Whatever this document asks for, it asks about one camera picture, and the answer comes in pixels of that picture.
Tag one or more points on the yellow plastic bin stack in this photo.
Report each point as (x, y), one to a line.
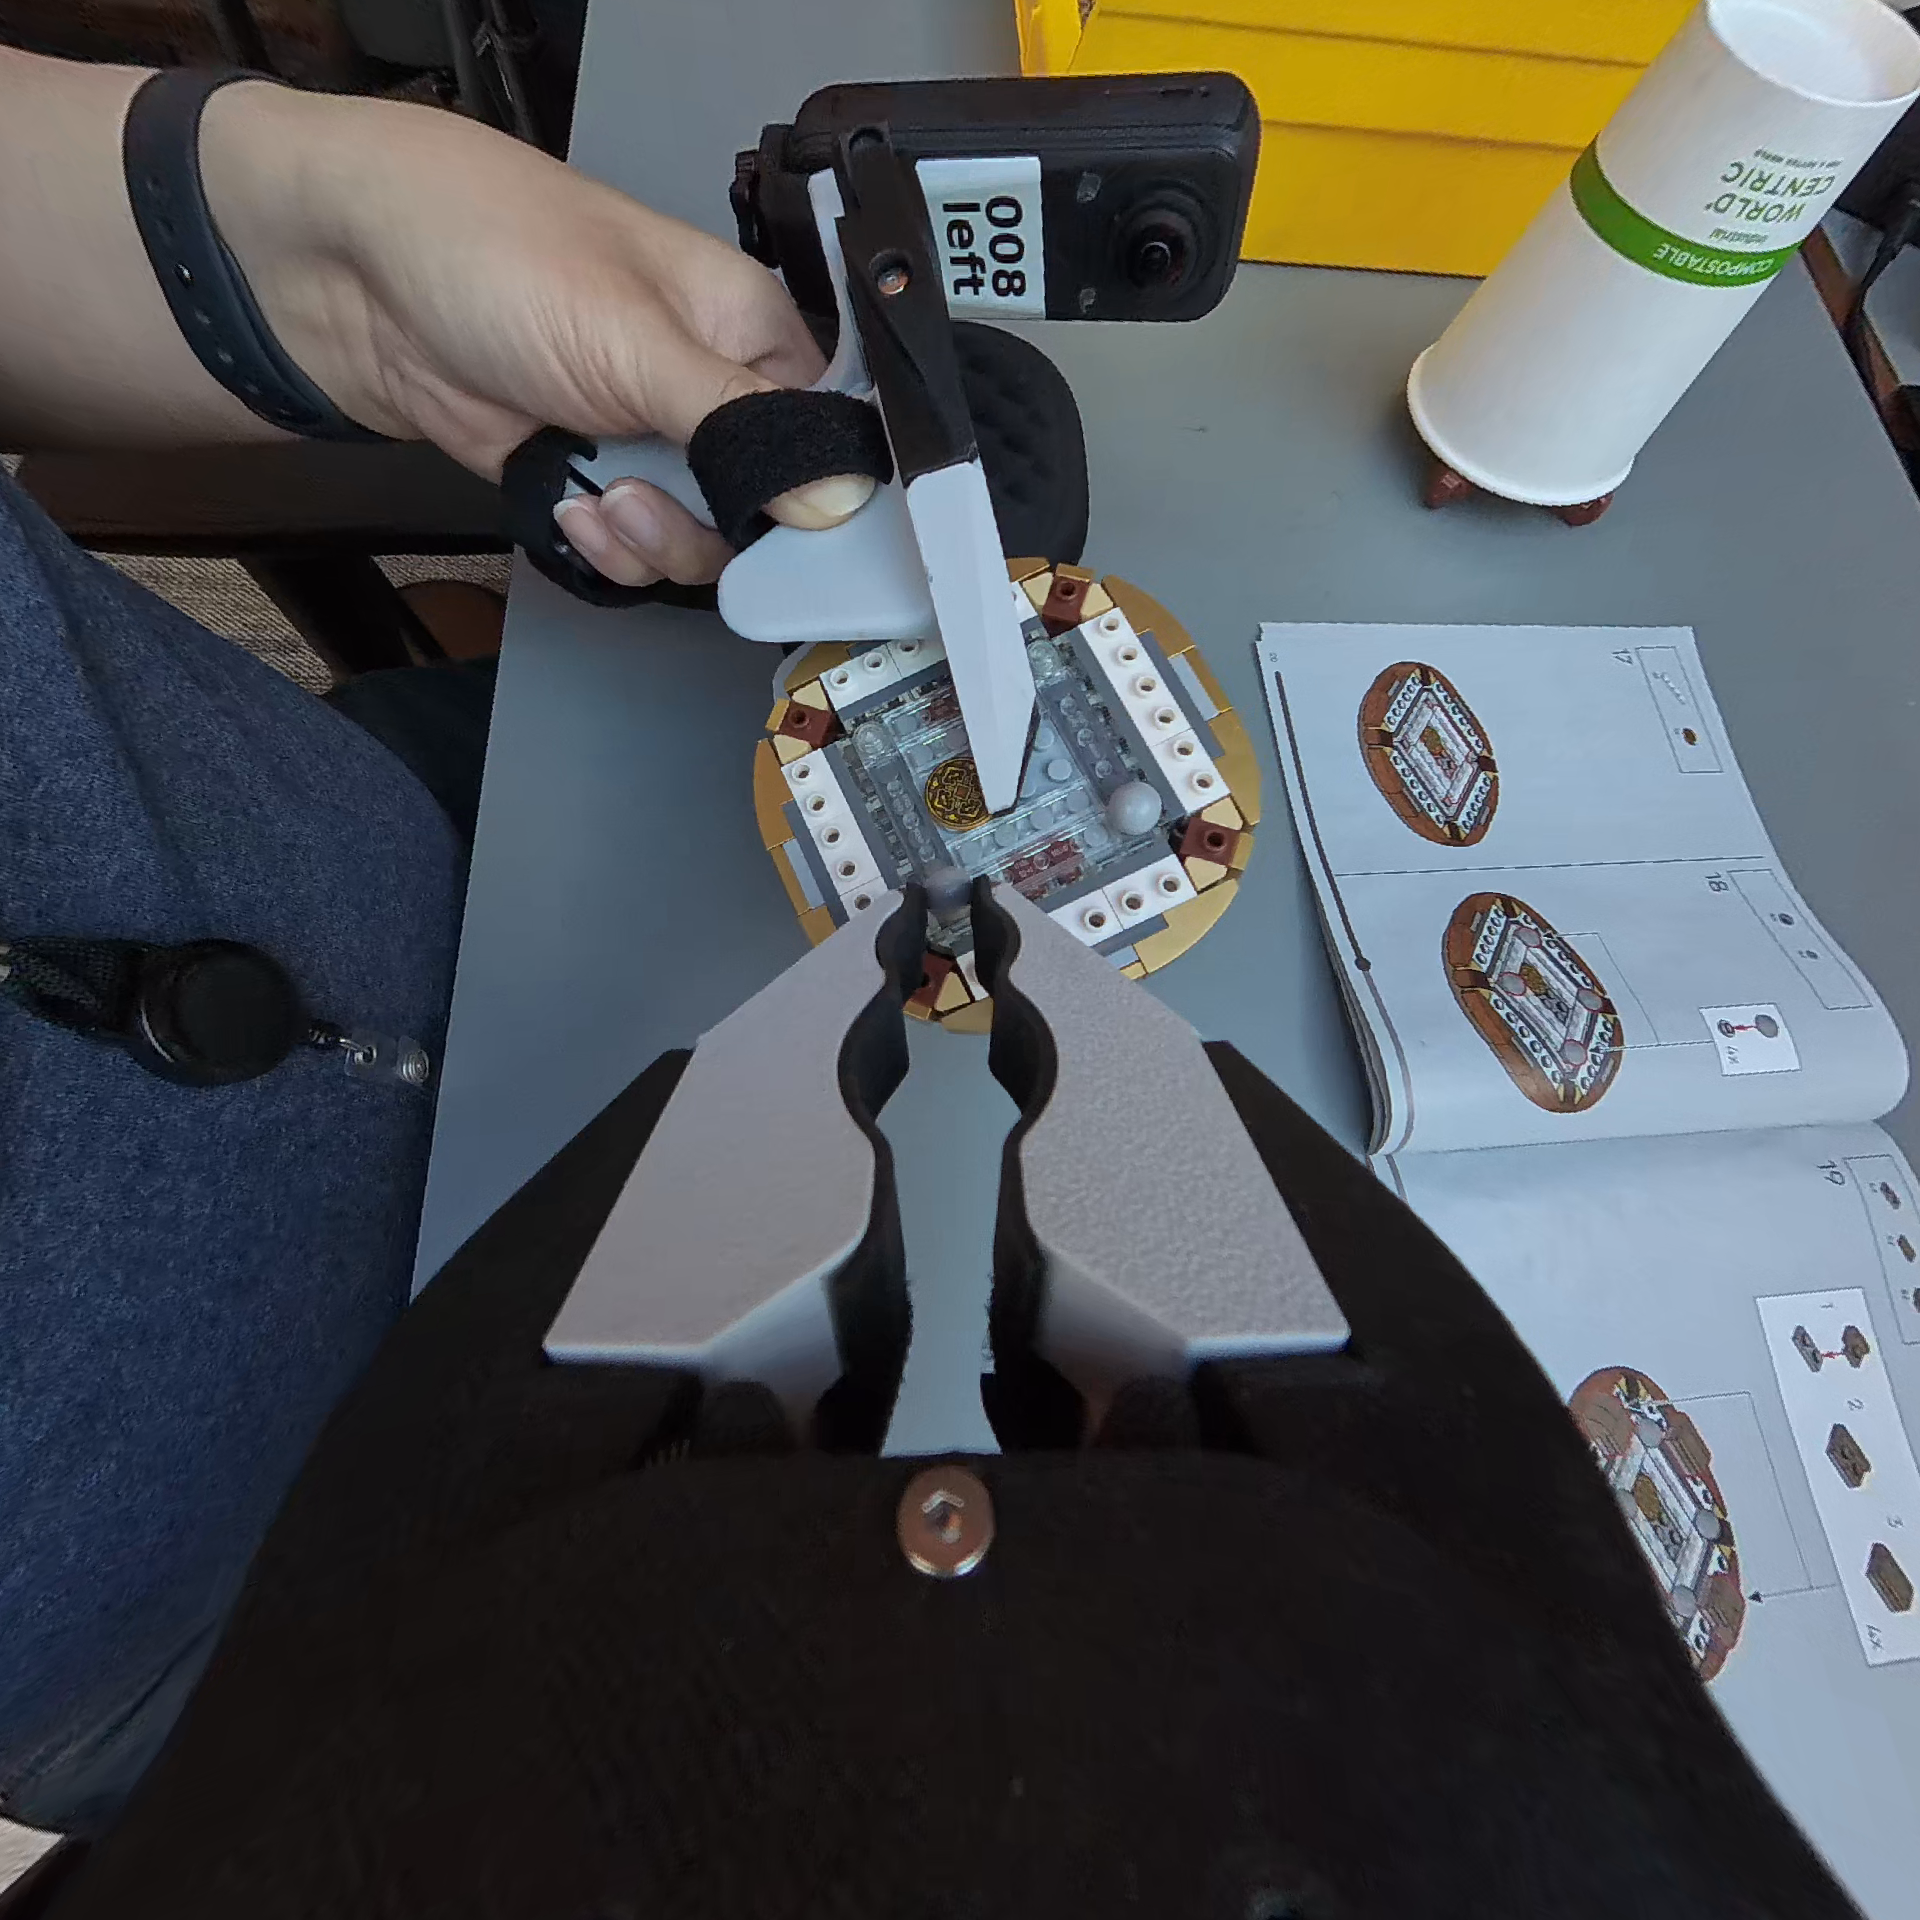
(1350, 136)

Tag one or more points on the lego instruction booklet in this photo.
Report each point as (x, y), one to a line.
(1576, 1049)

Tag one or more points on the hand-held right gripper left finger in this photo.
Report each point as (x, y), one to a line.
(721, 1200)

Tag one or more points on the black wrist rest pad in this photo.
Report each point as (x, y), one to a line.
(1036, 434)

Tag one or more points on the white paper cup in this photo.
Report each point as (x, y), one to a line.
(1635, 270)

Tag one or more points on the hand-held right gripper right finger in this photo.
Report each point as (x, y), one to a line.
(1171, 1200)

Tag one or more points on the gold round lego base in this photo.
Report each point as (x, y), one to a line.
(1171, 720)

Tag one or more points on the person's left hand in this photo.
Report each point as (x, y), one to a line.
(524, 285)

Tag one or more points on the person's left forearm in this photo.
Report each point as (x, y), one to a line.
(76, 254)

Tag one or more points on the dark watch band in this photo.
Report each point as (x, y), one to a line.
(212, 285)

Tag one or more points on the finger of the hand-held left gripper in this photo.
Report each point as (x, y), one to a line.
(975, 630)

